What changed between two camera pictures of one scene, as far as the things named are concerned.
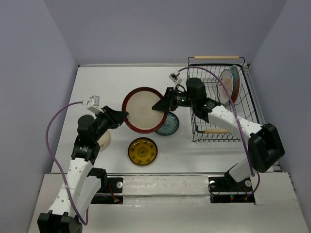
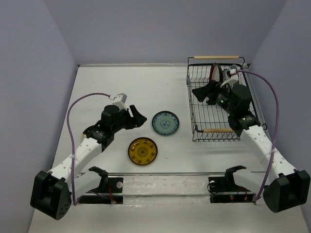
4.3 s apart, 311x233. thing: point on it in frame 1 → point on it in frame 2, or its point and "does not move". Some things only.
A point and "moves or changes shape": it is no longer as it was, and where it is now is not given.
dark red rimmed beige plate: x=142 y=118 → x=216 y=73
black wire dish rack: x=245 y=106 does not move
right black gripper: x=167 y=103 → x=211 y=90
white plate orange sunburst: x=227 y=77 moves or changes shape
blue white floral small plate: x=171 y=125 does not move
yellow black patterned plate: x=142 y=151 does not move
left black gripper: x=117 y=117 → x=139 y=119
